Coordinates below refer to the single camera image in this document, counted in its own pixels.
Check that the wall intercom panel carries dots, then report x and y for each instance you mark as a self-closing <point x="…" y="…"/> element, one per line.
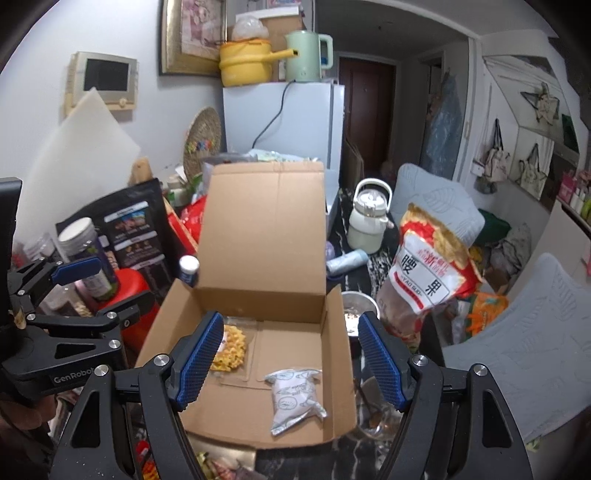
<point x="106" y="76"/>

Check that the yellow pot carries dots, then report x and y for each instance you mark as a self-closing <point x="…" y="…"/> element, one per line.
<point x="244" y="64"/>

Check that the orange snack bag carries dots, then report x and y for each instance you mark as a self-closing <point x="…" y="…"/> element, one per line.
<point x="487" y="314"/>

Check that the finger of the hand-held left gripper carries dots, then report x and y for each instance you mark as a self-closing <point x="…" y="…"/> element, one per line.
<point x="76" y="271"/>
<point x="124" y="311"/>

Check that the yellow snack packet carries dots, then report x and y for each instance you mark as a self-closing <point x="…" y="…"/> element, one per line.
<point x="232" y="350"/>

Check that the grey leaf-pattern cushion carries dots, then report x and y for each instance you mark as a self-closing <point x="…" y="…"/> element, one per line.
<point x="434" y="194"/>

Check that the brown door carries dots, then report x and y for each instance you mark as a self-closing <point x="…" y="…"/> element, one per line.
<point x="364" y="106"/>

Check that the green electric kettle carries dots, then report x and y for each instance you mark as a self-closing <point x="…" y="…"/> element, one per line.
<point x="302" y="60"/>

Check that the white fridge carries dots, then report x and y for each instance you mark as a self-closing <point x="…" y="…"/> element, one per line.
<point x="304" y="134"/>

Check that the green cloth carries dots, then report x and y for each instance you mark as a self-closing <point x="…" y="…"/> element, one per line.
<point x="494" y="226"/>

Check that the row of cosmetic bottles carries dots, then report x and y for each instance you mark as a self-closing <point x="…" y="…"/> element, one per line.
<point x="577" y="196"/>

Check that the brown cardboard box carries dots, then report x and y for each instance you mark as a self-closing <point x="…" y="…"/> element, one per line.
<point x="258" y="221"/>

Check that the metal bowl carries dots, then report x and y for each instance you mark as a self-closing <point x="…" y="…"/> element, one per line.
<point x="355" y="304"/>

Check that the large red nut bag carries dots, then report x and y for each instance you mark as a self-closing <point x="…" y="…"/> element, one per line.
<point x="425" y="272"/>

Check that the framed picture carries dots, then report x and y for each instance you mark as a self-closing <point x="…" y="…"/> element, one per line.
<point x="194" y="32"/>

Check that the hanging blue garment cover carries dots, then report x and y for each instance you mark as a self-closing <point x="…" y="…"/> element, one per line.
<point x="443" y="124"/>

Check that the white snack packet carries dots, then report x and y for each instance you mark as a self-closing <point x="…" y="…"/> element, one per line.
<point x="295" y="401"/>

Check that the round woven tray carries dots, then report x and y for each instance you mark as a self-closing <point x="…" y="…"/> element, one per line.
<point x="205" y="134"/>

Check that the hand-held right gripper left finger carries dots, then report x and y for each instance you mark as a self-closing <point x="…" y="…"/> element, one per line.
<point x="198" y="360"/>

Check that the light blue towel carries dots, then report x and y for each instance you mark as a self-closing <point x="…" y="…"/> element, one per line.
<point x="521" y="350"/>

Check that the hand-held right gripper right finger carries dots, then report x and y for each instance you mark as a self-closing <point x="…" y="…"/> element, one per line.
<point x="383" y="364"/>

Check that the canvas tote bag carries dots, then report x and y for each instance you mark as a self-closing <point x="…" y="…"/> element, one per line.
<point x="494" y="159"/>
<point x="535" y="177"/>

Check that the black printed pouch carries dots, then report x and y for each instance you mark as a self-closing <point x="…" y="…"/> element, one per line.
<point x="134" y="221"/>

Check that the pile of snack packets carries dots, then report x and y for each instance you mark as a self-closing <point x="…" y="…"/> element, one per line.
<point x="217" y="468"/>

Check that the tall cardboard carton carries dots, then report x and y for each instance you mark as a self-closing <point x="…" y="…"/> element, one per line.
<point x="281" y="27"/>

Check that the pale blue bottle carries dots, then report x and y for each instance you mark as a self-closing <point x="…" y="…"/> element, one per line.
<point x="346" y="263"/>

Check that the clear plastic bag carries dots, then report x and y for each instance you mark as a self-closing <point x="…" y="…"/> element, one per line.
<point x="249" y="27"/>

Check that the jar with white lid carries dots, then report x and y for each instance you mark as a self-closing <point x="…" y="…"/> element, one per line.
<point x="81" y="237"/>

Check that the small white-capped bottle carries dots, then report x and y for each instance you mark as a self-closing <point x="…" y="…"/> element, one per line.
<point x="189" y="267"/>

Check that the white foam board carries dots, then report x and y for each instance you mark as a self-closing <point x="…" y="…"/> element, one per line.
<point x="78" y="152"/>

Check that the red plastic container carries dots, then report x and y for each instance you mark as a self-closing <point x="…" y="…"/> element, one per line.
<point x="134" y="280"/>

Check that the red packaging bag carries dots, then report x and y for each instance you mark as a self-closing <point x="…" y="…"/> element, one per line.
<point x="191" y="221"/>

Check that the clear glass mug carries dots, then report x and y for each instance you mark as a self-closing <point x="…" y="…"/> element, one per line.
<point x="378" y="415"/>

